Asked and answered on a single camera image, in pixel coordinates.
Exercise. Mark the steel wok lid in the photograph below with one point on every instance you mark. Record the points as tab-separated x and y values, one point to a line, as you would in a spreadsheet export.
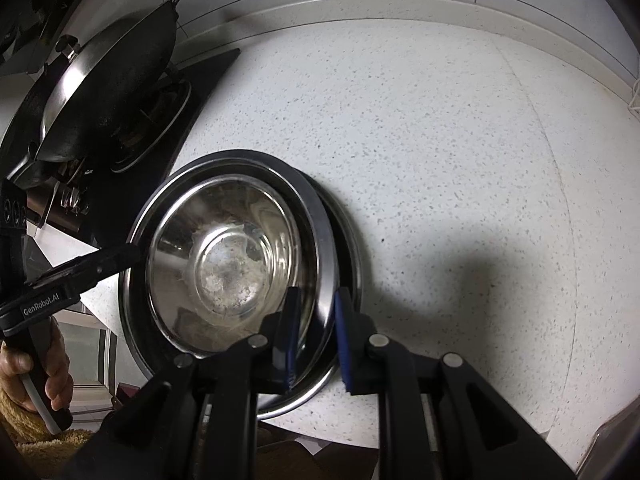
85	75

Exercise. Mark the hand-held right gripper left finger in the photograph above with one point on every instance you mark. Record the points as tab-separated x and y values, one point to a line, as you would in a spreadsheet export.
292	342

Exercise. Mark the person's left forearm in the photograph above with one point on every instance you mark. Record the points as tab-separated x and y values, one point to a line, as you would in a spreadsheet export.
35	440

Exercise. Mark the black wok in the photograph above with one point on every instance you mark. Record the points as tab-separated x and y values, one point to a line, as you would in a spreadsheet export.
135	60

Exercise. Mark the person's left hand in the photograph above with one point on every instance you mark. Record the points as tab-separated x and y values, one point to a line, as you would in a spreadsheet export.
55	360

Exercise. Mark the steel cabinet door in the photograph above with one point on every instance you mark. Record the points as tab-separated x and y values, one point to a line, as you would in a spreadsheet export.
90	350

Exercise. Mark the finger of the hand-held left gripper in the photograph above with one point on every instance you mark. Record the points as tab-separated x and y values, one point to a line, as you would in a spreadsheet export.
100	262

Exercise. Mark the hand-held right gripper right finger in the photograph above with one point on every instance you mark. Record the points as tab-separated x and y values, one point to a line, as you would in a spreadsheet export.
346	342

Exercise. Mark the black glass gas stove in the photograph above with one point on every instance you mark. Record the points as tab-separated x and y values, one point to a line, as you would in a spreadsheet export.
205	80

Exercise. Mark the stainless steel bowl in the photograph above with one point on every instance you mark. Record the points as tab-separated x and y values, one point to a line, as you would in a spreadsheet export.
225	270

